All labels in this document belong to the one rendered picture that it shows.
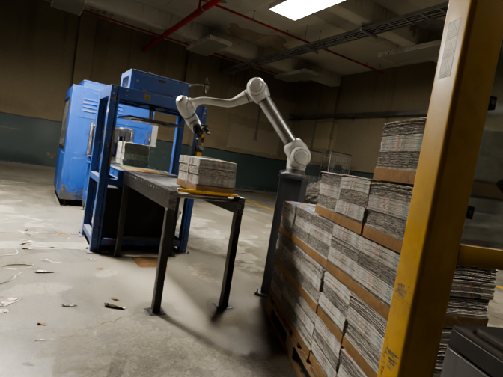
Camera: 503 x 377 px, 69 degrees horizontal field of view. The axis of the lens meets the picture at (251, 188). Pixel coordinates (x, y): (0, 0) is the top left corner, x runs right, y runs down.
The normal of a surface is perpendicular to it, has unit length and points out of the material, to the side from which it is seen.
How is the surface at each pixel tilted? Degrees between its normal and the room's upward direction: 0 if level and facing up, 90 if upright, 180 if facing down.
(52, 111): 90
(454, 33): 90
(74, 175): 90
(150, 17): 90
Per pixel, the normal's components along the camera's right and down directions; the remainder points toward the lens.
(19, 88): 0.51, 0.14
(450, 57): -0.97, -0.15
